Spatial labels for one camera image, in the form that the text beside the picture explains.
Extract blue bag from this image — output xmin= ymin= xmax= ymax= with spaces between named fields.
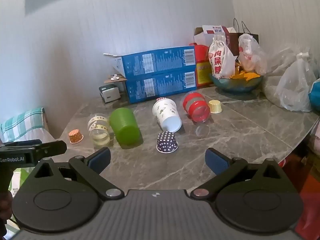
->
xmin=308 ymin=78 xmax=320 ymax=111

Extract orange dotted paper cup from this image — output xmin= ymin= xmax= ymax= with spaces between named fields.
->
xmin=68 ymin=129 xmax=84 ymax=144

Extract dark dotted paper cup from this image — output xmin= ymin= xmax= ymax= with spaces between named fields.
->
xmin=156 ymin=131 xmax=179 ymax=154

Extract cardboard card with white hook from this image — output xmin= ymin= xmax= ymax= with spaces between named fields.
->
xmin=104 ymin=73 xmax=128 ymax=84

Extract red box yellow label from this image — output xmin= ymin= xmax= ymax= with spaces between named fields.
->
xmin=189 ymin=42 xmax=213 ymax=88

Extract clear round plastic lid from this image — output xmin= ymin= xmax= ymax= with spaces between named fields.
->
xmin=195 ymin=124 xmax=210 ymax=137

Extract clear plastic bag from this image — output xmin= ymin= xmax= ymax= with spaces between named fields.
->
xmin=260 ymin=47 xmax=312 ymax=105

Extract small white device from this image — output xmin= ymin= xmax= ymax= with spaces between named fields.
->
xmin=99 ymin=84 xmax=122 ymax=103

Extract clear glass cup yellow pattern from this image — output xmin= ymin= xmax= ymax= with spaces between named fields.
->
xmin=87 ymin=113 xmax=115 ymax=148

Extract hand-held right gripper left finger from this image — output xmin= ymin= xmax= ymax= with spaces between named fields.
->
xmin=31 ymin=147 xmax=125 ymax=201

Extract green plastic cup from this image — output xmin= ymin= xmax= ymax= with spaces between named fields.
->
xmin=109 ymin=107 xmax=140 ymax=146

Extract orange snack packets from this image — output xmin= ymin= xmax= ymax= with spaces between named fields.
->
xmin=230 ymin=65 xmax=263 ymax=82

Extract white and red cardboard box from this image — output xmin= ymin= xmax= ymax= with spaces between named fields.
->
xmin=193 ymin=25 xmax=229 ymax=46

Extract blue glass bowl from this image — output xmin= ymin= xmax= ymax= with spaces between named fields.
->
xmin=209 ymin=73 xmax=263 ymax=92

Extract red chair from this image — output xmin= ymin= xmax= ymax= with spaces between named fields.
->
xmin=278 ymin=152 xmax=320 ymax=238

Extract small yellow paper cup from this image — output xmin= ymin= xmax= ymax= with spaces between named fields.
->
xmin=208 ymin=100 xmax=223 ymax=114

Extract white plastic bag red print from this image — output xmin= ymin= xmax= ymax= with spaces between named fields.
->
xmin=237 ymin=33 xmax=268 ymax=75

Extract white patterned paper cup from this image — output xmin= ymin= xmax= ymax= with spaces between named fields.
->
xmin=152 ymin=97 xmax=182 ymax=133

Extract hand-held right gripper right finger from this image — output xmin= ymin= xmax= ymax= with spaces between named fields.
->
xmin=190 ymin=148 xmax=287 ymax=202

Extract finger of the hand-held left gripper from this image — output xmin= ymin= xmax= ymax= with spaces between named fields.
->
xmin=37 ymin=140 xmax=68 ymax=159

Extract tied white plastic bag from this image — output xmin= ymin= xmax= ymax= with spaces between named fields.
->
xmin=274 ymin=52 xmax=318 ymax=112

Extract blue cardboard box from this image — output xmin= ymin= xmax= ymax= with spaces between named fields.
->
xmin=124 ymin=70 xmax=197 ymax=104
xmin=103 ymin=46 xmax=196 ymax=78

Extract white drawstring cloth bag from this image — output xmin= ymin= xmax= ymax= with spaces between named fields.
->
xmin=208 ymin=35 xmax=236 ymax=80

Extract dark brown paper bag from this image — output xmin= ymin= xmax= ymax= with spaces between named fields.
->
xmin=224 ymin=18 xmax=259 ymax=57

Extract red banded clear plastic cup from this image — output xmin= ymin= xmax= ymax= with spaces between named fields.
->
xmin=182 ymin=91 xmax=211 ymax=123

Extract checked green cloth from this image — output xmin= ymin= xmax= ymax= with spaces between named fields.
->
xmin=0 ymin=107 xmax=49 ymax=143

